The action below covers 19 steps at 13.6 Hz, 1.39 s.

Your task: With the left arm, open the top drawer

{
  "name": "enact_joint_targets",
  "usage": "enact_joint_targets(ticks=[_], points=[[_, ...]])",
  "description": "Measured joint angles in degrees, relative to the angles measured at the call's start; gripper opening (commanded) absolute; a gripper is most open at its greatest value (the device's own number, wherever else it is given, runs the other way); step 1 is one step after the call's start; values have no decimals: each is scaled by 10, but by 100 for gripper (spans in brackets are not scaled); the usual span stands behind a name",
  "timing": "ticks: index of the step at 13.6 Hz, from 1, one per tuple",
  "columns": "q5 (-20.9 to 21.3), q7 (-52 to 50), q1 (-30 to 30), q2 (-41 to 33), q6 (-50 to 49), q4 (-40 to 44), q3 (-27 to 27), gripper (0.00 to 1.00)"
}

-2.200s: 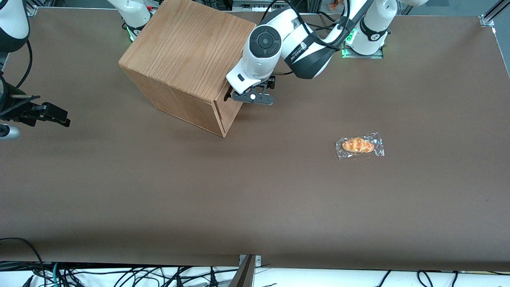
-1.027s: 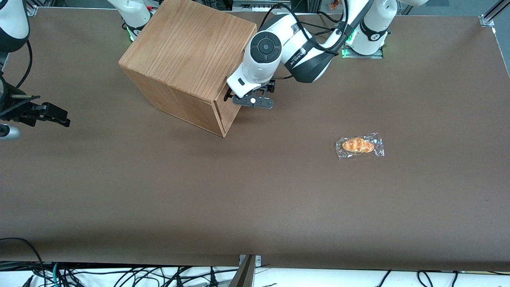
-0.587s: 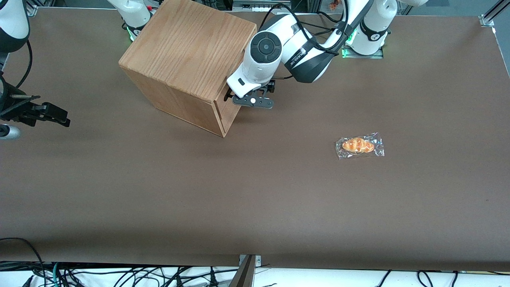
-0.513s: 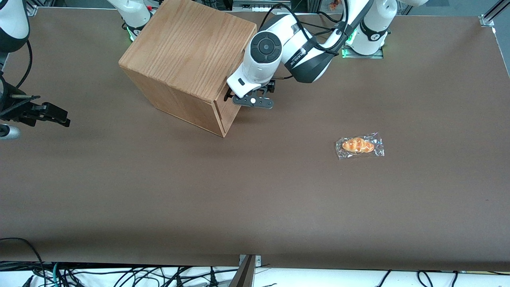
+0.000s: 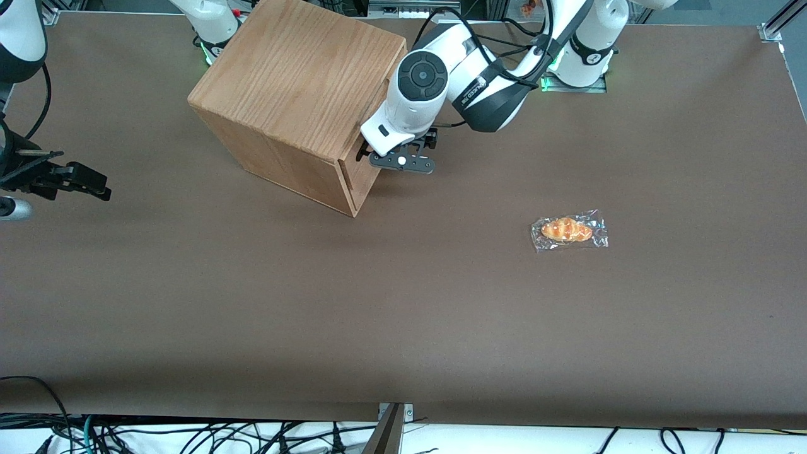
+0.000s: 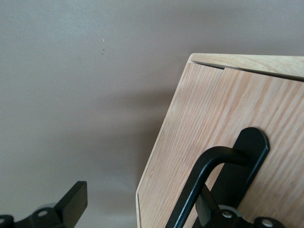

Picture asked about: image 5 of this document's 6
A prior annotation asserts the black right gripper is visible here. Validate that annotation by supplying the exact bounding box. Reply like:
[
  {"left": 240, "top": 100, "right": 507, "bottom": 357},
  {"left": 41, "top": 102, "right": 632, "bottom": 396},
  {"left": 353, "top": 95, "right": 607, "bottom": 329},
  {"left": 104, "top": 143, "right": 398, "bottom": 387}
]
[{"left": 0, "top": 148, "right": 113, "bottom": 202}]

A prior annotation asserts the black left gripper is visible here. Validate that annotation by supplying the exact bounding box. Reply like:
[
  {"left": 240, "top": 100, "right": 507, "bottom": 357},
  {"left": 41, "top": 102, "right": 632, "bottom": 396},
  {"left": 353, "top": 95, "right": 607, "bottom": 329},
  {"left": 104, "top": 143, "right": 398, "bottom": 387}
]
[{"left": 394, "top": 128, "right": 439, "bottom": 157}]

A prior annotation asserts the wooden drawer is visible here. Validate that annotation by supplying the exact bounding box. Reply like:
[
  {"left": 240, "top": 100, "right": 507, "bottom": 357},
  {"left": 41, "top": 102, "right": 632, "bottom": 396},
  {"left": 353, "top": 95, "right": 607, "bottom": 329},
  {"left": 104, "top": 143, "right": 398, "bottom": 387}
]
[{"left": 339, "top": 39, "right": 409, "bottom": 218}]

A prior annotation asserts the wooden drawer cabinet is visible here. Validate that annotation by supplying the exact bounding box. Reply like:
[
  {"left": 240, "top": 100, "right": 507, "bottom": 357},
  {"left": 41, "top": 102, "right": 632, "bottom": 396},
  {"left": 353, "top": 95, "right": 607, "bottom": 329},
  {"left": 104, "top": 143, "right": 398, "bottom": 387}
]
[{"left": 187, "top": 0, "right": 408, "bottom": 218}]

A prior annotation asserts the grey background equipment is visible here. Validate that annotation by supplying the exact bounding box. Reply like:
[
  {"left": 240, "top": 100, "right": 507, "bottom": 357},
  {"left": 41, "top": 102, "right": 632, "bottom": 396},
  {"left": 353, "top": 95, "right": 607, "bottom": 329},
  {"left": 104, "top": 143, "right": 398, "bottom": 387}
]
[{"left": 366, "top": 0, "right": 465, "bottom": 20}]

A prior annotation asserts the plastic wrapped croissant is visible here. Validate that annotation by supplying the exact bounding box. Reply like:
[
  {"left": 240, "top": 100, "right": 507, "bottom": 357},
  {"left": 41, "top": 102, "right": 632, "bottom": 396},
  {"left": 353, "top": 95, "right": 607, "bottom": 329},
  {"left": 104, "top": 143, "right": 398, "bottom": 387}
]
[{"left": 530, "top": 209, "right": 610, "bottom": 253}]

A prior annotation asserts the large table cover mat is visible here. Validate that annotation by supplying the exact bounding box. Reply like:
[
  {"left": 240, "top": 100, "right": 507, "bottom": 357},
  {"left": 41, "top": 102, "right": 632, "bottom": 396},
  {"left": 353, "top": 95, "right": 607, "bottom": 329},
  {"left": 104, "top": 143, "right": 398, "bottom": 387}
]
[{"left": 0, "top": 11, "right": 807, "bottom": 433}]

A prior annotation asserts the dark slanted bar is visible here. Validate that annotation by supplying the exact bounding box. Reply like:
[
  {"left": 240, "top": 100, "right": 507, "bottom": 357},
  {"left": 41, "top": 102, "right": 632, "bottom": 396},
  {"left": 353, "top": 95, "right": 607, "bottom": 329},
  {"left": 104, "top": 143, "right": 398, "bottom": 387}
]
[{"left": 362, "top": 404, "right": 405, "bottom": 454}]

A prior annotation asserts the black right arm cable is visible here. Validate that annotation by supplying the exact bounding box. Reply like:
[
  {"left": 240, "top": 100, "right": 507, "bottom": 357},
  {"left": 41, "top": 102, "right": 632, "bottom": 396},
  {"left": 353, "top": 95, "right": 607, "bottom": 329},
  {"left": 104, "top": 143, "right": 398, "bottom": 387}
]
[{"left": 22, "top": 62, "right": 52, "bottom": 143}]

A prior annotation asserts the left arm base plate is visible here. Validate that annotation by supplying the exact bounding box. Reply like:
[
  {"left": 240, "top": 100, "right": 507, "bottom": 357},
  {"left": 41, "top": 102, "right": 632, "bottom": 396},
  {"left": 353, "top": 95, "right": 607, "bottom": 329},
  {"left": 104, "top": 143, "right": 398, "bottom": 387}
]
[{"left": 540, "top": 68, "right": 608, "bottom": 94}]

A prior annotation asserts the aluminium frame profile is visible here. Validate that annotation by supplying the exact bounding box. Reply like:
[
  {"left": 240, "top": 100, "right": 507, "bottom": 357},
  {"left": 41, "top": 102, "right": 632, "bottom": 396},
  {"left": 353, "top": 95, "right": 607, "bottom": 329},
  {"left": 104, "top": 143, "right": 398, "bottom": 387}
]
[
  {"left": 40, "top": 0, "right": 86, "bottom": 26},
  {"left": 758, "top": 0, "right": 807, "bottom": 44}
]

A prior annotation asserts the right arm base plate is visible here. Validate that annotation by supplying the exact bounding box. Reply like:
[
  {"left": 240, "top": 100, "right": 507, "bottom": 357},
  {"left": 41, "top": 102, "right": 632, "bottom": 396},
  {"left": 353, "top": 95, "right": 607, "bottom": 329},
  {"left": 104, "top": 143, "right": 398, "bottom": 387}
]
[{"left": 197, "top": 38, "right": 223, "bottom": 67}]

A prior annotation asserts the silver metal bracket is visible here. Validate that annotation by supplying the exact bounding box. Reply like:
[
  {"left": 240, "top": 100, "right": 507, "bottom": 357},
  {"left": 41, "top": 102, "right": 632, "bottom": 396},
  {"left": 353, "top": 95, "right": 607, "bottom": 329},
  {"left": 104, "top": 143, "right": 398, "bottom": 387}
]
[{"left": 377, "top": 402, "right": 415, "bottom": 422}]

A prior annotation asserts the tangled black cable bundle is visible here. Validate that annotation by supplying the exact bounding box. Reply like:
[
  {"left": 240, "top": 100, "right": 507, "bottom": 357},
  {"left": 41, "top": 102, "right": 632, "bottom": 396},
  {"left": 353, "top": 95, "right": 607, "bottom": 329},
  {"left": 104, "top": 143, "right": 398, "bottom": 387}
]
[{"left": 0, "top": 413, "right": 379, "bottom": 454}]

